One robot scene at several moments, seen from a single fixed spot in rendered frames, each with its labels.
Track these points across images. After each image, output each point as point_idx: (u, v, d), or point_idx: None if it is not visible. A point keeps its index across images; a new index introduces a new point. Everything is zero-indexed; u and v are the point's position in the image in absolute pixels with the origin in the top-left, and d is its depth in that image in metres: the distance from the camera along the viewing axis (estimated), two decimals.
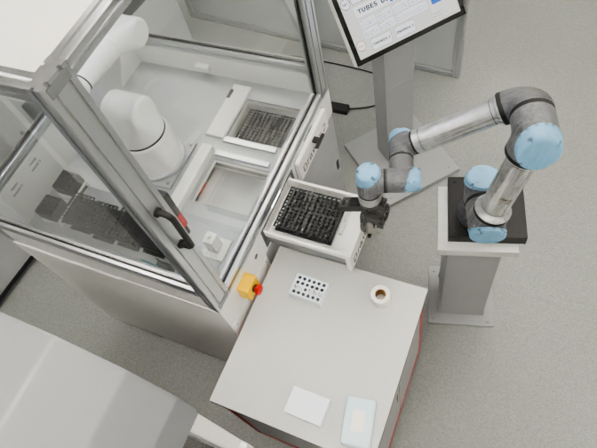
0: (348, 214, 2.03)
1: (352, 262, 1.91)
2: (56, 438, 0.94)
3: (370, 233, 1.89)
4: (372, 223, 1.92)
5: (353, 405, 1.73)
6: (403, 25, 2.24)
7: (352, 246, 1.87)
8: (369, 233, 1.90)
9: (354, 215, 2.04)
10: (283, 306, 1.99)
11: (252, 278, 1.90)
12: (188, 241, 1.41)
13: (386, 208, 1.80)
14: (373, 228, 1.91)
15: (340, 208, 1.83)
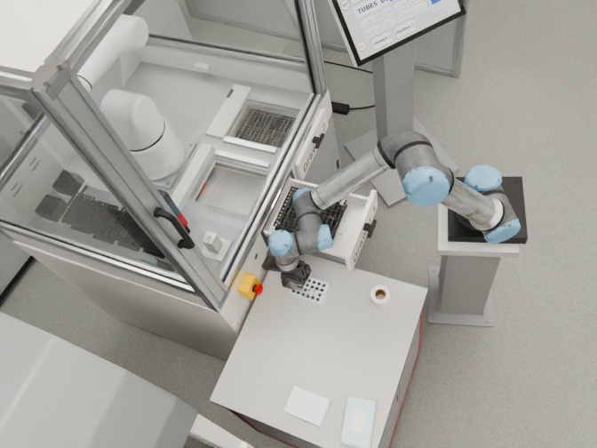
0: (348, 214, 2.03)
1: (352, 262, 1.91)
2: (56, 438, 0.94)
3: (294, 289, 1.93)
4: (372, 223, 1.92)
5: (353, 405, 1.73)
6: (403, 25, 2.24)
7: (352, 246, 1.87)
8: (369, 233, 1.91)
9: (354, 215, 2.04)
10: (283, 306, 1.99)
11: (252, 278, 1.90)
12: (188, 241, 1.41)
13: (306, 269, 1.84)
14: (373, 228, 1.91)
15: (263, 267, 1.88)
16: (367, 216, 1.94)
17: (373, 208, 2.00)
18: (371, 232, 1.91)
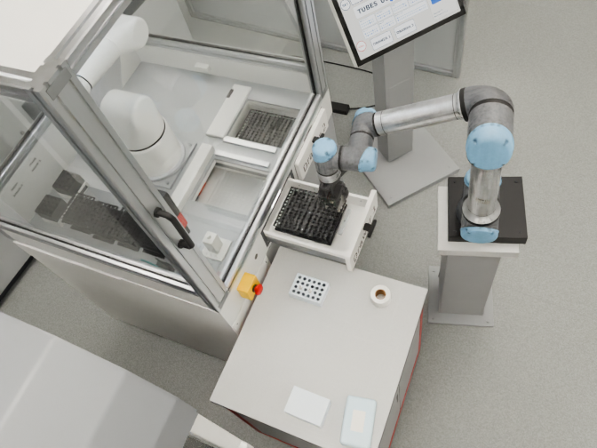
0: (348, 214, 2.03)
1: (352, 262, 1.91)
2: (56, 438, 0.94)
3: None
4: (372, 223, 1.92)
5: (353, 405, 1.73)
6: (403, 25, 2.24)
7: (352, 246, 1.87)
8: (369, 233, 1.91)
9: (354, 215, 2.04)
10: (283, 306, 1.99)
11: (252, 278, 1.90)
12: (188, 241, 1.41)
13: (331, 198, 1.80)
14: (373, 228, 1.91)
15: None
16: (367, 216, 1.94)
17: (373, 208, 2.00)
18: (371, 232, 1.91)
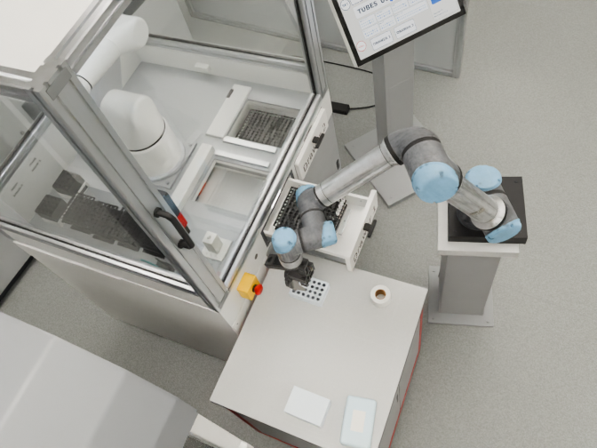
0: (348, 214, 2.03)
1: (352, 262, 1.91)
2: (56, 438, 0.94)
3: (297, 289, 1.90)
4: (372, 223, 1.92)
5: (353, 405, 1.73)
6: (403, 25, 2.24)
7: (352, 246, 1.87)
8: (369, 233, 1.91)
9: (354, 215, 2.04)
10: (283, 306, 1.99)
11: (252, 278, 1.90)
12: (188, 241, 1.41)
13: (309, 267, 1.81)
14: (373, 228, 1.91)
15: (266, 265, 1.85)
16: (367, 216, 1.94)
17: (373, 208, 2.00)
18: (371, 232, 1.91)
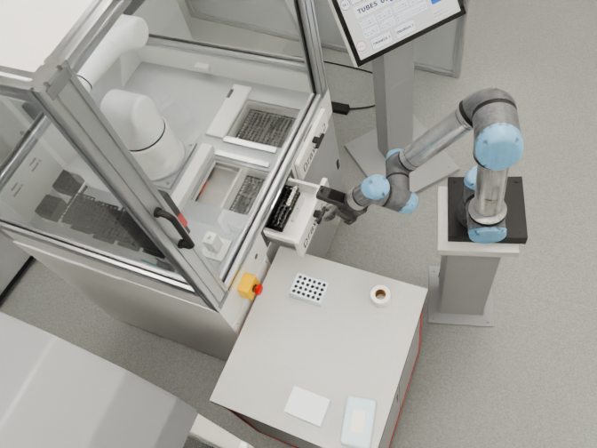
0: (301, 202, 2.09)
1: (302, 248, 1.97)
2: (56, 438, 0.94)
3: (329, 221, 1.94)
4: (322, 210, 1.98)
5: (353, 405, 1.73)
6: (403, 25, 2.24)
7: (301, 232, 1.93)
8: (318, 220, 1.97)
9: (306, 203, 2.10)
10: (283, 306, 1.99)
11: (252, 278, 1.90)
12: (188, 241, 1.41)
13: None
14: (322, 214, 1.98)
15: (318, 196, 1.82)
16: (317, 203, 2.00)
17: None
18: (321, 219, 1.97)
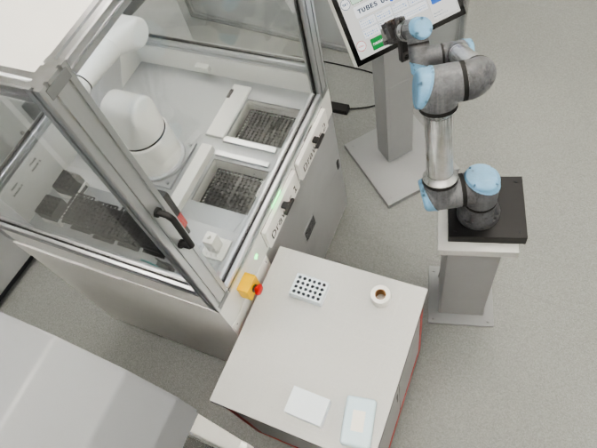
0: None
1: (269, 238, 2.01)
2: (56, 438, 0.94)
3: None
4: (290, 202, 2.03)
5: (353, 405, 1.73)
6: None
7: (268, 223, 1.98)
8: (285, 211, 2.01)
9: None
10: (283, 306, 1.99)
11: (252, 278, 1.90)
12: (188, 241, 1.41)
13: (389, 23, 2.05)
14: (290, 205, 2.02)
15: None
16: (285, 195, 2.04)
17: (293, 188, 2.10)
18: (288, 210, 2.01)
